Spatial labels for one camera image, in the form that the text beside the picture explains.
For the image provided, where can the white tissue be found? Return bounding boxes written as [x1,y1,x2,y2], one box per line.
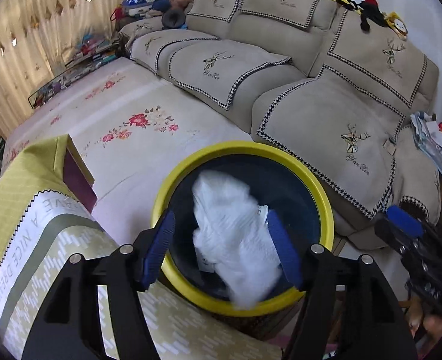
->
[192,171,282,311]

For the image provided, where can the yellow rimmed trash bin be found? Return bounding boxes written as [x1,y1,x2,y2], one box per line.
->
[152,141,334,318]

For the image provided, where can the yellow patterned tablecloth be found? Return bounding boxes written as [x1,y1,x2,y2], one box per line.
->
[0,135,281,359]

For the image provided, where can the beige sectional sofa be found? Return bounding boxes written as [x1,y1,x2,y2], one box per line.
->
[119,0,441,250]

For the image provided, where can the floral floor mat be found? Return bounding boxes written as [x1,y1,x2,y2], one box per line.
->
[2,58,250,244]

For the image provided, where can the black yellow plush toy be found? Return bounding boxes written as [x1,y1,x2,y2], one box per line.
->
[333,0,409,41]

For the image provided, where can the cream patterned curtain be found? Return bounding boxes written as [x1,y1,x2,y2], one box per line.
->
[0,0,123,137]

